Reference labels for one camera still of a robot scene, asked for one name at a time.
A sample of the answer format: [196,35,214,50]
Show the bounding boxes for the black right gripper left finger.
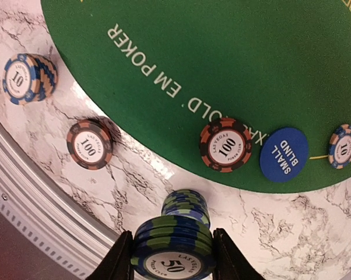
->
[86,230,134,280]

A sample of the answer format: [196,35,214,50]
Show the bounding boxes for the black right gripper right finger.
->
[212,228,265,280]

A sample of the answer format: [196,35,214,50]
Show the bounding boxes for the teal 50 chips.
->
[131,215,216,279]

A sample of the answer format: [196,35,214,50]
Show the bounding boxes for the blue small blind button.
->
[259,127,309,183]

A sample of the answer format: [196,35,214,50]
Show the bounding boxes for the brown 100 chip stack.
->
[66,117,121,170]

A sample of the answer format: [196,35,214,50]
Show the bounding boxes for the blue white chip mat edge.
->
[328,124,351,169]

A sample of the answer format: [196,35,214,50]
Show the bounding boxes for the blue tan 10 chip stack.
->
[2,53,58,105]

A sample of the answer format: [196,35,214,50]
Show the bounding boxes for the teal 50 chip stack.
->
[161,189,210,229]

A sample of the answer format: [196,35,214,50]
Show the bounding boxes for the green round poker mat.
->
[41,1,351,193]

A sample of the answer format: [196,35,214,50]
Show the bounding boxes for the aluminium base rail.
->
[0,123,117,279]

